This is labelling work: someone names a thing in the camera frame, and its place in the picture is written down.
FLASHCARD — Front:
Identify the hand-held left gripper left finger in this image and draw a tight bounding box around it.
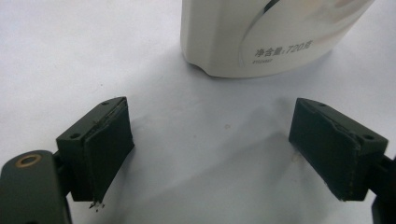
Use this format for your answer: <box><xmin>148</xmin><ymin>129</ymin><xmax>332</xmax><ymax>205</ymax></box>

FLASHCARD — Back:
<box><xmin>55</xmin><ymin>96</ymin><xmax>135</xmax><ymax>203</ymax></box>

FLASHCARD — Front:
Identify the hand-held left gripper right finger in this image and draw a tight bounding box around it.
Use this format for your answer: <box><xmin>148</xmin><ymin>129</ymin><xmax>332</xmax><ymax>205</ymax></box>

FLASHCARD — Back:
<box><xmin>288</xmin><ymin>97</ymin><xmax>389</xmax><ymax>203</ymax></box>

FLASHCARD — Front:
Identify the white bottle with blue cap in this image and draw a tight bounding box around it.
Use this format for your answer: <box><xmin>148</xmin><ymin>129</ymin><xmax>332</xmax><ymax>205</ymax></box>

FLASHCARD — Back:
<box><xmin>179</xmin><ymin>0</ymin><xmax>376</xmax><ymax>79</ymax></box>

